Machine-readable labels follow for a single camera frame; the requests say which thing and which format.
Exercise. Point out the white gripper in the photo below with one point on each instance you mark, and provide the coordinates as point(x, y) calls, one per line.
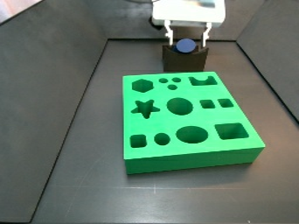
point(188, 13)

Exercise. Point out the blue cylinder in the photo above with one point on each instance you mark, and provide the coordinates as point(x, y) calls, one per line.
point(185, 45)

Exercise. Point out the black cradle fixture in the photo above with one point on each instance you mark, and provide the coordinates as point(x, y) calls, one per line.
point(184, 62)

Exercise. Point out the green foam shape board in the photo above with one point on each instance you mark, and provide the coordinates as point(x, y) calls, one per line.
point(182, 123)

